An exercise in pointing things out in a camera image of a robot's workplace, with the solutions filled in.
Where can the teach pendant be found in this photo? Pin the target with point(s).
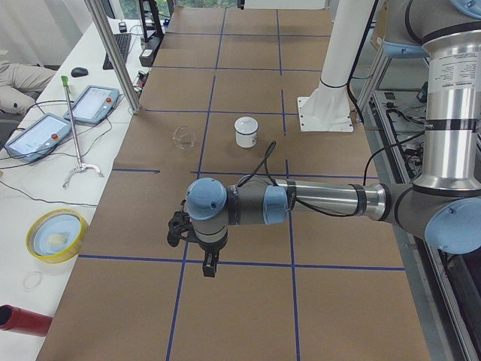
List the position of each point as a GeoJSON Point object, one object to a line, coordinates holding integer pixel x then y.
{"type": "Point", "coordinates": [94, 104]}
{"type": "Point", "coordinates": [39, 139]}

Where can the metal reacher grabber tool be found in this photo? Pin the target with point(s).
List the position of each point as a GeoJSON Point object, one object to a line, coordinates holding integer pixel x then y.
{"type": "Point", "coordinates": [81, 165]}

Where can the aluminium frame post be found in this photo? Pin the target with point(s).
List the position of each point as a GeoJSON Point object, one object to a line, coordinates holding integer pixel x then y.
{"type": "Point", "coordinates": [102, 24]}

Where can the seated person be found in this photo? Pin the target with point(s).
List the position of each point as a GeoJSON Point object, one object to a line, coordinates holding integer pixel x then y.
{"type": "Point", "coordinates": [17, 81]}

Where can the yellow tape roll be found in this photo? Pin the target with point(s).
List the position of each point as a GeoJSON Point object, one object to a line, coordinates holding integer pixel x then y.
{"type": "Point", "coordinates": [57, 236]}

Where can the black computer mouse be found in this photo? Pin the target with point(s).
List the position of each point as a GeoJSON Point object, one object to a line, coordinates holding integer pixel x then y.
{"type": "Point", "coordinates": [79, 72]}

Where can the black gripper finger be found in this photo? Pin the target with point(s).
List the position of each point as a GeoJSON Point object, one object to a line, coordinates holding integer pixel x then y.
{"type": "Point", "coordinates": [214, 257]}
{"type": "Point", "coordinates": [206, 265]}

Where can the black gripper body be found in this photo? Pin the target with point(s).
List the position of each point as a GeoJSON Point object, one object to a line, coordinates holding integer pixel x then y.
{"type": "Point", "coordinates": [211, 249]}

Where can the red bottle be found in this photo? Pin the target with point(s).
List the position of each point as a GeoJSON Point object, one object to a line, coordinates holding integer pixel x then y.
{"type": "Point", "coordinates": [19, 320]}

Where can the clear glass funnel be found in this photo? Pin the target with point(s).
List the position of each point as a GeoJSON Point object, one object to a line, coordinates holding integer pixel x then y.
{"type": "Point", "coordinates": [184, 138]}

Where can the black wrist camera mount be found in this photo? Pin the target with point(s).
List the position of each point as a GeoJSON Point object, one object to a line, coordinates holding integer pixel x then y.
{"type": "Point", "coordinates": [180, 228]}

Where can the near teach pendant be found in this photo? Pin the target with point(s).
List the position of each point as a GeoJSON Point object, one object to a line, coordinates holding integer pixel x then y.
{"type": "Point", "coordinates": [39, 139]}

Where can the white enamel mug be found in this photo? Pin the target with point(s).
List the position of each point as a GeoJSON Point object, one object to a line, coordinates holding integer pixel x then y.
{"type": "Point", "coordinates": [246, 140]}

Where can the far teach pendant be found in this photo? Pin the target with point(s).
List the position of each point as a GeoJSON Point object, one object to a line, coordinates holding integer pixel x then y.
{"type": "Point", "coordinates": [94, 104]}

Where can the white camera pedestal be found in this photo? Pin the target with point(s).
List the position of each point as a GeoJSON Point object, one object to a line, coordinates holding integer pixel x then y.
{"type": "Point", "coordinates": [327, 108]}

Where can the black box device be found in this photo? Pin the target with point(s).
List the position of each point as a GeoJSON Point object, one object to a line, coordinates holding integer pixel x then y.
{"type": "Point", "coordinates": [149, 52]}

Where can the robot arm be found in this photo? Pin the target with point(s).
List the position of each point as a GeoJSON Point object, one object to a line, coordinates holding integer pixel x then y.
{"type": "Point", "coordinates": [441, 206]}

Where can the white ceramic lid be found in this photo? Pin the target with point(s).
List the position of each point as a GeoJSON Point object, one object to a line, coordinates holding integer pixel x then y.
{"type": "Point", "coordinates": [246, 125]}

